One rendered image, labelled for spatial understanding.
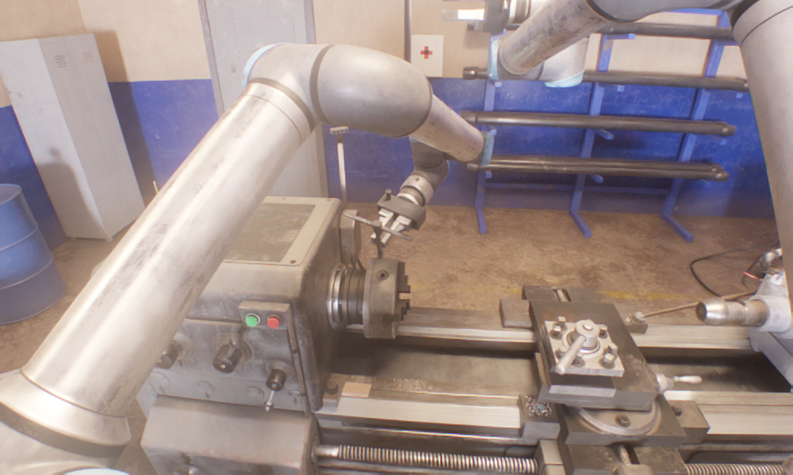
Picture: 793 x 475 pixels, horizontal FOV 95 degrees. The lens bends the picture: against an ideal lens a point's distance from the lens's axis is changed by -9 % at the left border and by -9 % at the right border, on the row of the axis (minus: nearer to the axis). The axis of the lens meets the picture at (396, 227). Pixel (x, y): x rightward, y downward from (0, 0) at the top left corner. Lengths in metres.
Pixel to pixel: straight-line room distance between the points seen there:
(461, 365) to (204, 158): 1.27
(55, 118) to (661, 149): 5.61
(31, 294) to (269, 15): 3.02
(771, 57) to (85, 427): 0.74
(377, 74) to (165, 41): 4.33
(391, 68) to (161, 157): 4.76
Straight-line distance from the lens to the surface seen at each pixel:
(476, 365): 1.60
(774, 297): 1.66
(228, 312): 1.12
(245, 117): 0.56
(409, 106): 0.59
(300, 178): 4.50
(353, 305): 1.22
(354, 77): 0.57
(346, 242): 1.34
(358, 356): 1.63
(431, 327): 1.54
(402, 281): 1.28
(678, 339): 1.81
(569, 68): 1.06
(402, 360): 1.59
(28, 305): 3.88
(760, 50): 0.54
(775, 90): 0.51
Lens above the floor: 1.89
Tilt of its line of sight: 29 degrees down
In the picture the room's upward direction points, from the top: straight up
